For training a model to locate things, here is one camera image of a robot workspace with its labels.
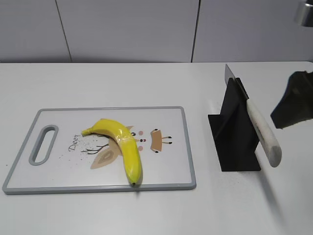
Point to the white-handled kitchen knife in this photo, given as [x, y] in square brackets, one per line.
[265, 134]

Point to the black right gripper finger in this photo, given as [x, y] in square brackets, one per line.
[296, 105]

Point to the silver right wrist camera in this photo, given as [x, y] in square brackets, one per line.
[304, 13]

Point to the black knife stand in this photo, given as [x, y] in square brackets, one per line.
[233, 133]

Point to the yellow plastic banana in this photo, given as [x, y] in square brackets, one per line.
[126, 143]

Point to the white grey-rimmed cutting board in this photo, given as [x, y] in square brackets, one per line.
[55, 158]

